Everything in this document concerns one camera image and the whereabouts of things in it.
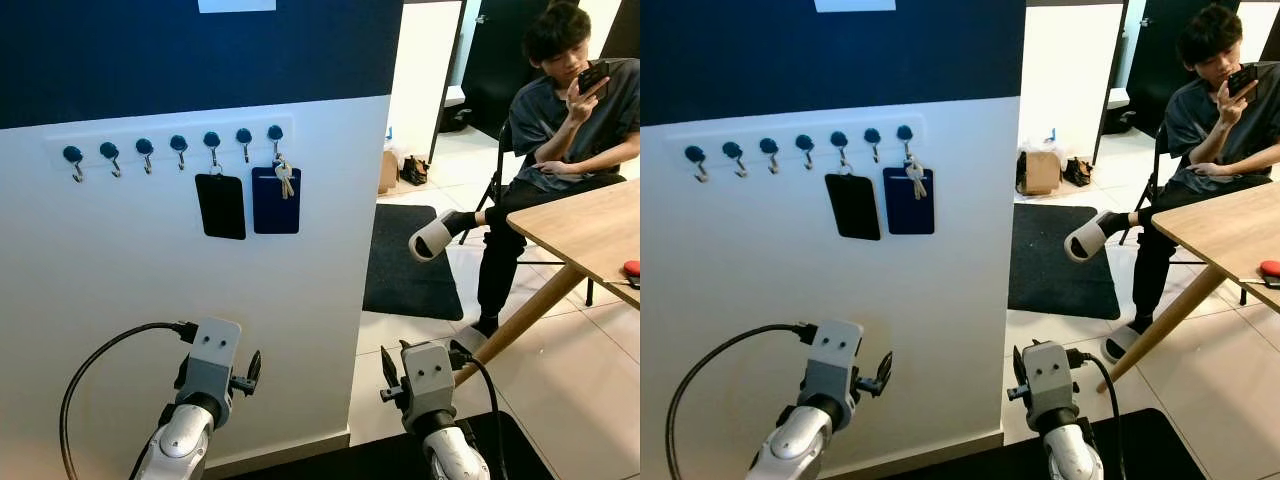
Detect seated person in grey shirt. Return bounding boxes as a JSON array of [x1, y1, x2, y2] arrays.
[[407, 1, 641, 357], [1063, 1, 1280, 363]]

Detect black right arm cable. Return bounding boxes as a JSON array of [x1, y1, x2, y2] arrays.
[[1066, 348, 1127, 480], [449, 349, 510, 480]]

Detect dark blue card holder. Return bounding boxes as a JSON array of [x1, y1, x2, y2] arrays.
[[882, 165, 937, 237], [251, 165, 303, 237]]

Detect white door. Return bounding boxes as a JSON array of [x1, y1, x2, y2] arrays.
[[1017, 2, 1127, 167], [385, 0, 467, 167]]

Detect black floor mat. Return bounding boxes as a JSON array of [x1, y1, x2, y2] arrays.
[[222, 408, 557, 480], [878, 406, 1213, 480]]

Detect black door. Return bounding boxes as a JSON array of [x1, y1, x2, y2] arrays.
[[459, 0, 563, 142], [1122, 0, 1223, 138]]

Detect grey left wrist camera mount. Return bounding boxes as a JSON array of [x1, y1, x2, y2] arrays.
[[184, 318, 243, 403], [800, 320, 865, 407]]

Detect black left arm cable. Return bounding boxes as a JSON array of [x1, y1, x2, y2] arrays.
[[666, 323, 817, 480], [59, 321, 198, 480]]

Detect wooden table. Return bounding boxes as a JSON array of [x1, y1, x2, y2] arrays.
[[454, 179, 641, 390], [1098, 180, 1280, 393]]

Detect white wall hook rail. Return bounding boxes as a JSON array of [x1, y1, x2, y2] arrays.
[[44, 116, 297, 173], [664, 113, 927, 169]]

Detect dark grey floor rug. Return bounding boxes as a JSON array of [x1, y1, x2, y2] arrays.
[[361, 204, 467, 323], [1007, 203, 1122, 322]]

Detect black folding chair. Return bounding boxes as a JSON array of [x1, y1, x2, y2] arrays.
[[1117, 122, 1253, 307], [457, 120, 602, 307]]

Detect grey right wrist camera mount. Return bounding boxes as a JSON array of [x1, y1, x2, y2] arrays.
[[1019, 340, 1080, 421], [399, 341, 460, 418]]

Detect black card holder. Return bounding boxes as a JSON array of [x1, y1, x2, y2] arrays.
[[824, 172, 884, 243], [194, 172, 248, 242]]

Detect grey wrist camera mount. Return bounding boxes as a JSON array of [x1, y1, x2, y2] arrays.
[[399, 341, 460, 418], [1019, 340, 1080, 421], [184, 318, 243, 403], [800, 320, 865, 407]]

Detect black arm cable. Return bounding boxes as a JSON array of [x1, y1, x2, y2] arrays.
[[1066, 348, 1127, 480], [449, 349, 510, 480], [59, 321, 198, 480], [666, 323, 817, 480]]

